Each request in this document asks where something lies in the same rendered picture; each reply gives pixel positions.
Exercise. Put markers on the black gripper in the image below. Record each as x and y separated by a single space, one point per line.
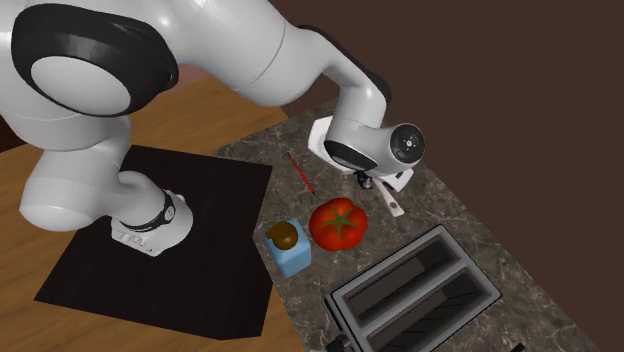
364 180

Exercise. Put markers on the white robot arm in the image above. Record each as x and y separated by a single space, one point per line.
234 44

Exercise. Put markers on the red tomato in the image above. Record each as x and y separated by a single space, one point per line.
341 234

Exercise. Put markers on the red pencil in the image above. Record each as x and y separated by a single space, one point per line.
300 173

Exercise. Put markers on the blue bottle with brown cap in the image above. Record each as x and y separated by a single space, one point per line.
297 256

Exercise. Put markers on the grey two-slot toaster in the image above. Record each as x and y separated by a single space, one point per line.
341 297

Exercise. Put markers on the black robot stand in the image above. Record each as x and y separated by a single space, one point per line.
219 219

